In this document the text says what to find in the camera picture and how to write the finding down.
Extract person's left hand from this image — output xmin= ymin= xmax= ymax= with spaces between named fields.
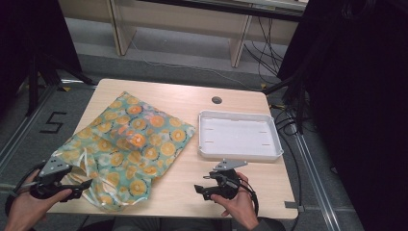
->
xmin=3 ymin=171 xmax=73 ymax=231

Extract grey tape strip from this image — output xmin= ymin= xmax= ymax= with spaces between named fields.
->
xmin=284 ymin=200 xmax=306 ymax=213

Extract black metal stand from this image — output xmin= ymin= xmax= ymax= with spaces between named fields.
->
xmin=262 ymin=71 xmax=306 ymax=136

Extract black curtain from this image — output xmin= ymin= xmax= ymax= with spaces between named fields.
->
xmin=276 ymin=0 xmax=408 ymax=231
xmin=0 ymin=0 xmax=84 ymax=112

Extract green orange-print shopping bag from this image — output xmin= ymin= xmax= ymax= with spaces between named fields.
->
xmin=52 ymin=90 xmax=196 ymax=213

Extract hand-held gripper cable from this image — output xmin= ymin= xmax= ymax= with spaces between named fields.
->
xmin=239 ymin=177 xmax=260 ymax=217
xmin=4 ymin=162 xmax=46 ymax=218

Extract aluminium floor rail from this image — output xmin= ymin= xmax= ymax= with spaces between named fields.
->
xmin=293 ymin=131 xmax=342 ymax=231
xmin=0 ymin=84 xmax=60 ymax=174

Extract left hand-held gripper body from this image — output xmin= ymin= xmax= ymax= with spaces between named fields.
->
xmin=29 ymin=156 xmax=78 ymax=200

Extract white plastic tray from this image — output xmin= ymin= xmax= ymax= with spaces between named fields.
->
xmin=196 ymin=110 xmax=285 ymax=163

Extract left hand-held gripper cable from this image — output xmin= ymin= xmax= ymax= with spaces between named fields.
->
xmin=4 ymin=162 xmax=46 ymax=218

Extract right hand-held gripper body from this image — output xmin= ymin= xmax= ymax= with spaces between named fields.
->
xmin=203 ymin=159 xmax=248 ymax=200

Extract black tripod stand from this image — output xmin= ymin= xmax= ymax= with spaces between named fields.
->
xmin=24 ymin=52 xmax=98 ymax=117

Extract bundle of black cables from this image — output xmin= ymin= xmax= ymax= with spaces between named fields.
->
xmin=242 ymin=15 xmax=287 ymax=85

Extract right hand-held gripper cable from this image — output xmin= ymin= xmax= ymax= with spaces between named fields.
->
xmin=239 ymin=177 xmax=260 ymax=217

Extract person's right hand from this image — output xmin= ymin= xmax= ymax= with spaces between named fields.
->
xmin=211 ymin=172 xmax=259 ymax=230

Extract black floor cables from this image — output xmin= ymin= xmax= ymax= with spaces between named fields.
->
xmin=269 ymin=101 xmax=304 ymax=231

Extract black tape floor mark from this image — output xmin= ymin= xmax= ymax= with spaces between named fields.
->
xmin=39 ymin=111 xmax=68 ymax=135

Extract light wooden desk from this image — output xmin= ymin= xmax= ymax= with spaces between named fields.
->
xmin=58 ymin=0 xmax=310 ymax=69

